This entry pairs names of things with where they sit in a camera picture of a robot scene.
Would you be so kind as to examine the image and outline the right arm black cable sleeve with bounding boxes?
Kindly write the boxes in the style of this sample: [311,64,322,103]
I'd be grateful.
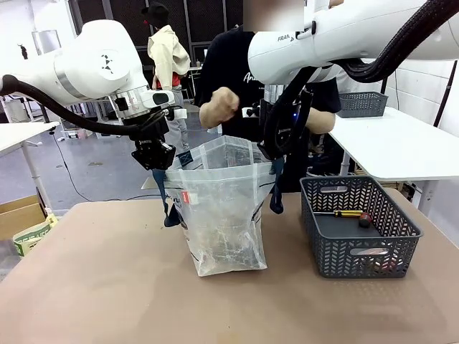
[263,0,459,159]

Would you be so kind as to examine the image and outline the black floor cable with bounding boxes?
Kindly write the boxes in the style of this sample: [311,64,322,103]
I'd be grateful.
[49,131,159,202]

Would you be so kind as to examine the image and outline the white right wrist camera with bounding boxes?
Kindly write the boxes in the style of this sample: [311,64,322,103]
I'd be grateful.
[241,105,263,120]

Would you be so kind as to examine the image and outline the person's left forearm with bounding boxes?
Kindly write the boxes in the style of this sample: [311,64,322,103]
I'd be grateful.
[306,106,337,135]

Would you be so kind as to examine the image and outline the mannequin beige hoodie grey pants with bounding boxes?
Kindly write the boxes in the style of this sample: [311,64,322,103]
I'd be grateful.
[141,1,192,152]

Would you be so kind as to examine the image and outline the grey whiteboard panel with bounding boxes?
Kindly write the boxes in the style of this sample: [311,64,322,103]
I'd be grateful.
[31,29,62,55]

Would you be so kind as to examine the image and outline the grey plastic lattice basket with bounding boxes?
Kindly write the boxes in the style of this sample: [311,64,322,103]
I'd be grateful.
[336,90,389,119]
[299,175,425,280]

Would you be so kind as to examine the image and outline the black slanted tripod leg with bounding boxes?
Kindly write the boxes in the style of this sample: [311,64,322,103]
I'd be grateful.
[432,59,459,129]

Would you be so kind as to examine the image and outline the translucent shopping bag navy handles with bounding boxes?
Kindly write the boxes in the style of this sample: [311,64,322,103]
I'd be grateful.
[151,135,287,278]

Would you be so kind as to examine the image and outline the white side table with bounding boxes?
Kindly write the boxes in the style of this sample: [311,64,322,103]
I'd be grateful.
[327,105,459,216]

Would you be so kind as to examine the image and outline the brown cardboard box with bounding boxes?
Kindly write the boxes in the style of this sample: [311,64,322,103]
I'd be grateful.
[0,194,48,242]

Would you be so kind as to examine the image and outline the white height-adjustable table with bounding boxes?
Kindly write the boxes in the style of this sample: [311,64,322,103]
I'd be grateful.
[0,121,61,214]

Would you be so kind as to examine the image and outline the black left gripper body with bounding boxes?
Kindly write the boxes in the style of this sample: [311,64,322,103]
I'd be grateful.
[129,113,170,159]

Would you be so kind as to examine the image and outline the person's right hand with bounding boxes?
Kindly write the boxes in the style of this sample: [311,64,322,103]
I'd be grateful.
[209,86,240,118]

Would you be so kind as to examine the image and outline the person in black t-shirt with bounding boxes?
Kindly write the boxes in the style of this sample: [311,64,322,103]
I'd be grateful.
[194,25,342,195]

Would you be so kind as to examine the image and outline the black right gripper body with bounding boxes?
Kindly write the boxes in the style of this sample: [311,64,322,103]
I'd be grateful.
[260,88,313,159]

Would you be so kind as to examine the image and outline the yellow black screwdriver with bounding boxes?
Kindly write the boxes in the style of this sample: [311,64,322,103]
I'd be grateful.
[313,209,364,219]

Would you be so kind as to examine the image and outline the left arm black cable sleeve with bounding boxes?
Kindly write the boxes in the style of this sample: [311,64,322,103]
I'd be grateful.
[0,74,145,138]

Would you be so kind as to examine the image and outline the green white paper bag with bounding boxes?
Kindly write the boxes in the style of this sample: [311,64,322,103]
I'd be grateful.
[12,212,59,257]

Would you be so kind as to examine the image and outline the arm black cable sleeve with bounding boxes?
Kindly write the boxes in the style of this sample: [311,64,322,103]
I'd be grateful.
[263,0,459,159]
[0,74,145,138]

